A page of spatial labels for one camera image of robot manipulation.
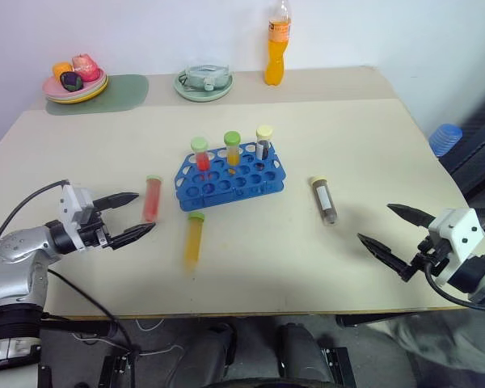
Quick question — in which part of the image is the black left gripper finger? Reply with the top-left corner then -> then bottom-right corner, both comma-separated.
106,221 -> 157,250
92,192 -> 141,212

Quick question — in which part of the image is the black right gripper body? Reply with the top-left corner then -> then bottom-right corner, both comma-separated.
403,236 -> 450,280

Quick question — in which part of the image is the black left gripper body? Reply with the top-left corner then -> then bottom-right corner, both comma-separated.
78,220 -> 115,250

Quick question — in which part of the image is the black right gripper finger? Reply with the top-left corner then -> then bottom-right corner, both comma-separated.
356,232 -> 414,282
386,203 -> 435,231

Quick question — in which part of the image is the red tube, pale green cap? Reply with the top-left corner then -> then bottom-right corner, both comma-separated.
141,174 -> 164,224

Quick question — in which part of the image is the orange tube, lime green cap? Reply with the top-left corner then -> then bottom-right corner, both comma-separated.
183,212 -> 207,273

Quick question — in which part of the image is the brown tube, beige cap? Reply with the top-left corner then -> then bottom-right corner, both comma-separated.
309,175 -> 340,227

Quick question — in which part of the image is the red tube, bright green cap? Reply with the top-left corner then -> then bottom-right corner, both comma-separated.
190,137 -> 212,181

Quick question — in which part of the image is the blue test tube rack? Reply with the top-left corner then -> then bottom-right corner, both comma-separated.
172,141 -> 288,213

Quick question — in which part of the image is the orange tube, bright green cap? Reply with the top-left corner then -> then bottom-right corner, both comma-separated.
223,131 -> 243,168

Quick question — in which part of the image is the dark tube, yellow cap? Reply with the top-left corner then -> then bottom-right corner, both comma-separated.
255,125 -> 275,161

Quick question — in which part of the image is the blue water bottle cap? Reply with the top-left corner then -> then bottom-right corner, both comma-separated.
428,123 -> 464,158

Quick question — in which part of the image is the black chair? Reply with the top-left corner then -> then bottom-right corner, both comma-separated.
438,86 -> 485,230

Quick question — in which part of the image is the black bar under table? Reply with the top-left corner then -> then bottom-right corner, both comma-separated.
39,313 -> 119,340

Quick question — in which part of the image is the green placemat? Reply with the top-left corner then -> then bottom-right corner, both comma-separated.
44,74 -> 150,118

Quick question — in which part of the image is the yellow plate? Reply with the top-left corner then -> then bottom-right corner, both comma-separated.
46,78 -> 110,106

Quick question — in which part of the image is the light green plate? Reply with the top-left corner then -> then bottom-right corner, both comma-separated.
44,73 -> 109,102

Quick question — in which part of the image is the pink plate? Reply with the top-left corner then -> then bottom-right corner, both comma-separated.
42,67 -> 106,99

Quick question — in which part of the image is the purple toy food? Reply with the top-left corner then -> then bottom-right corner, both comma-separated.
59,71 -> 84,91

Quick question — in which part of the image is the dark rounded shape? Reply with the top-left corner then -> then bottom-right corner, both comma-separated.
276,322 -> 329,385

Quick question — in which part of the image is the mint green dish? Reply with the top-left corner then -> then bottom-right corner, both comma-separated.
173,71 -> 235,103

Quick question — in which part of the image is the pink toy food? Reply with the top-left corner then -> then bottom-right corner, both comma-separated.
71,54 -> 100,82

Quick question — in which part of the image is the orange toy food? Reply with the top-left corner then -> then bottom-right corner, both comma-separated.
52,61 -> 74,82

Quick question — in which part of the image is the grey-green container lid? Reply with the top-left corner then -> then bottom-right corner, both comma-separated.
177,64 -> 232,92

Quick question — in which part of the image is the orange soda bottle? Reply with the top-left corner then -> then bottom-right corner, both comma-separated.
264,0 -> 294,87

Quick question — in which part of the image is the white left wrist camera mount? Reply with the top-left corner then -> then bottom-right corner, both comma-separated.
58,182 -> 105,251

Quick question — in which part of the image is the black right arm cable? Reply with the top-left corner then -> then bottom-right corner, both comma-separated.
424,258 -> 485,314

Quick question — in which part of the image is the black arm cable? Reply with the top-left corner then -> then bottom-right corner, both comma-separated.
0,179 -> 70,284
424,258 -> 485,314

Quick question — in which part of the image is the black cable under table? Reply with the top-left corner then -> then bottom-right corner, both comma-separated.
46,268 -> 141,388

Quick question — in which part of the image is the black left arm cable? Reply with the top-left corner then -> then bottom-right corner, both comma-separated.
0,179 -> 70,284

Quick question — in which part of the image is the thin white wire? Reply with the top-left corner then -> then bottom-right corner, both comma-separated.
70,317 -> 187,357

